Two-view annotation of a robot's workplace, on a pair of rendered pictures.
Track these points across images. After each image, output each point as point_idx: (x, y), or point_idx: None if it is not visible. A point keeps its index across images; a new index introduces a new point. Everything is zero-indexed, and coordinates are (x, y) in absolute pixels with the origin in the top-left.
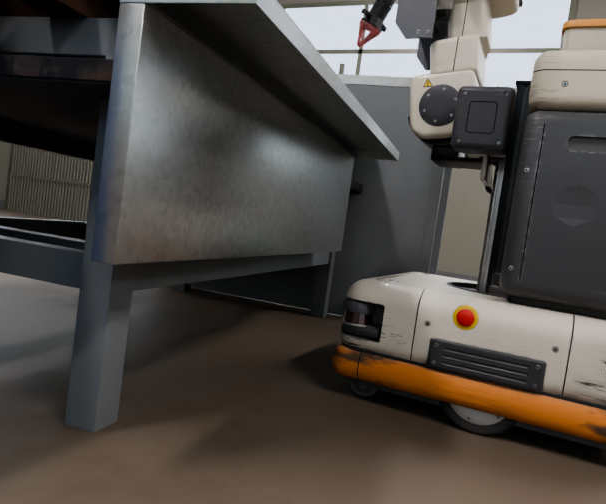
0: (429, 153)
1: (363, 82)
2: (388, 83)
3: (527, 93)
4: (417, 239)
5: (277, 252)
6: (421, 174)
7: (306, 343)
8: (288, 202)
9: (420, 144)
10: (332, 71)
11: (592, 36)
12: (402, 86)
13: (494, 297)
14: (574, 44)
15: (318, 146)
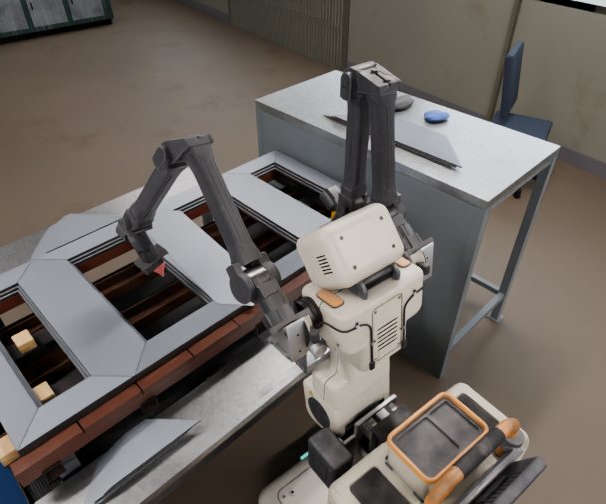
0: (455, 258)
1: (399, 170)
2: (422, 179)
3: (378, 441)
4: (441, 319)
5: (229, 443)
6: (447, 272)
7: (305, 420)
8: None
9: (448, 247)
10: (176, 474)
11: (403, 463)
12: (434, 187)
13: None
14: (392, 456)
15: None
